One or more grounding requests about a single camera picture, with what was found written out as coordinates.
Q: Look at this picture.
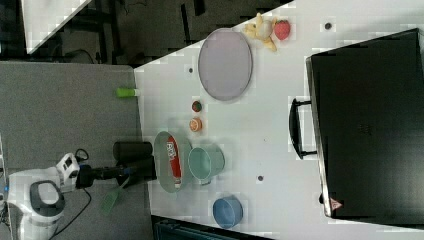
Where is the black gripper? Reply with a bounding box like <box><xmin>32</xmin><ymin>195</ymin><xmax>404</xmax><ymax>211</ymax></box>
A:
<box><xmin>76</xmin><ymin>156</ymin><xmax>157</xmax><ymax>189</ymax></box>

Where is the red ketchup bottle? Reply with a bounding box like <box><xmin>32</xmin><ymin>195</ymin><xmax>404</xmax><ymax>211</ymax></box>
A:
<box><xmin>166</xmin><ymin>136</ymin><xmax>182</xmax><ymax>189</ymax></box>

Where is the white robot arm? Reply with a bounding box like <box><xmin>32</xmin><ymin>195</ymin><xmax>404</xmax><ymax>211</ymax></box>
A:
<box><xmin>5</xmin><ymin>154</ymin><xmax>155</xmax><ymax>240</ymax></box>

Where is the green oval strainer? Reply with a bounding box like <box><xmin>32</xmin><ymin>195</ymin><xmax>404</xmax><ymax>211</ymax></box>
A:
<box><xmin>154</xmin><ymin>131</ymin><xmax>192</xmax><ymax>193</ymax></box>

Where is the black cylinder stand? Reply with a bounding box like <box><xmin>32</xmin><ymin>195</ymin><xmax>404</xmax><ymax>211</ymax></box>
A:
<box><xmin>113</xmin><ymin>141</ymin><xmax>153</xmax><ymax>162</ymax></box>

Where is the green cup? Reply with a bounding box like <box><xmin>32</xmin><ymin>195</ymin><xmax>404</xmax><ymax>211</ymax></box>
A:
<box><xmin>188</xmin><ymin>144</ymin><xmax>225</xmax><ymax>185</ymax></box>

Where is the green marker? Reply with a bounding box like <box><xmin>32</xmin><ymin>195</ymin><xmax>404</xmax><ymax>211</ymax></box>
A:
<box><xmin>116</xmin><ymin>88</ymin><xmax>140</xmax><ymax>98</ymax></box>

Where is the toy orange slice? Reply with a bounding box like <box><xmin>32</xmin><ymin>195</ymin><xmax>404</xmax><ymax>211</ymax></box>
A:
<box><xmin>189</xmin><ymin>117</ymin><xmax>202</xmax><ymax>132</ymax></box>

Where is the small toy strawberry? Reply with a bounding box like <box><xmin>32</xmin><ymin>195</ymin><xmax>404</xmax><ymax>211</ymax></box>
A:
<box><xmin>191</xmin><ymin>101</ymin><xmax>202</xmax><ymax>113</ymax></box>

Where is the blue bowl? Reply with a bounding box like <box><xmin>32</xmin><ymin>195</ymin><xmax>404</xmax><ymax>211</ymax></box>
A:
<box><xmin>212</xmin><ymin>196</ymin><xmax>243</xmax><ymax>229</ymax></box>

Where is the round grey plate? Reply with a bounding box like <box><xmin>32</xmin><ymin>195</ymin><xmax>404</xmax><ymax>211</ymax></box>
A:
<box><xmin>198</xmin><ymin>28</ymin><xmax>253</xmax><ymax>101</ymax></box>

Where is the peeled toy banana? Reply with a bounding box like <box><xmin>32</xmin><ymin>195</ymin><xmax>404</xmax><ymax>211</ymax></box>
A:
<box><xmin>243</xmin><ymin>13</ymin><xmax>277</xmax><ymax>52</ymax></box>

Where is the large red toy strawberry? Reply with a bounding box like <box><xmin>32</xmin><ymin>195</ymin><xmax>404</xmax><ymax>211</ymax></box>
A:
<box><xmin>274</xmin><ymin>20</ymin><xmax>291</xmax><ymax>40</ymax></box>

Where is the black toaster oven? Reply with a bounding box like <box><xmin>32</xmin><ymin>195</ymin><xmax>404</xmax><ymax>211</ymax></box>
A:
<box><xmin>305</xmin><ymin>28</ymin><xmax>424</xmax><ymax>229</ymax></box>

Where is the black cable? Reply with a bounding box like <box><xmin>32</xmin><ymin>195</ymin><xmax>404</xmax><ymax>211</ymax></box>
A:
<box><xmin>48</xmin><ymin>148</ymin><xmax>93</xmax><ymax>240</ymax></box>

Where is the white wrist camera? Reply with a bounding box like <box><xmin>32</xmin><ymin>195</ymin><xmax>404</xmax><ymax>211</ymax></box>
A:
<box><xmin>56</xmin><ymin>153</ymin><xmax>80</xmax><ymax>180</ymax></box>

